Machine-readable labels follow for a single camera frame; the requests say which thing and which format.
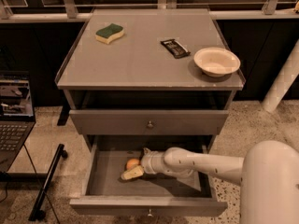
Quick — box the open grey middle drawer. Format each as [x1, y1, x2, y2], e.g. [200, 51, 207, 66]
[70, 135, 227, 217]

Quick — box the closed grey top drawer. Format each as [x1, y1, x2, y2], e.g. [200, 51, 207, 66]
[70, 110, 228, 135]

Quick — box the metal window railing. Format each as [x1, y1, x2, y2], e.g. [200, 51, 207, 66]
[0, 0, 299, 22]

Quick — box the green yellow sponge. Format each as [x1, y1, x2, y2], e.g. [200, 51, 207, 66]
[95, 23, 124, 44]

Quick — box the orange fruit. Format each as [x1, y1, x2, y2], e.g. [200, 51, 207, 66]
[126, 159, 140, 170]

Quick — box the black snack bar wrapper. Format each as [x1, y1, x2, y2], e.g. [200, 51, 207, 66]
[161, 39, 191, 59]

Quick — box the white paper bowl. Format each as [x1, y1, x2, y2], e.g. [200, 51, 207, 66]
[193, 48, 241, 77]

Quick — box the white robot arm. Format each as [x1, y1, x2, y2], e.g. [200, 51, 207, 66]
[121, 140, 299, 224]

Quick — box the grey drawer cabinet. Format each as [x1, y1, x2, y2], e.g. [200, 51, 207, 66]
[54, 8, 246, 218]

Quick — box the black laptop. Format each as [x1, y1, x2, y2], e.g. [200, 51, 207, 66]
[0, 71, 36, 173]

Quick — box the black laptop cable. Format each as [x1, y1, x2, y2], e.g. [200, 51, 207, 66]
[0, 143, 62, 224]

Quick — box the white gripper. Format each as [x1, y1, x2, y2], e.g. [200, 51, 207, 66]
[121, 147, 167, 180]

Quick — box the black stand leg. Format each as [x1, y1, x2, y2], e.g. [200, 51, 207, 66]
[28, 144, 68, 221]

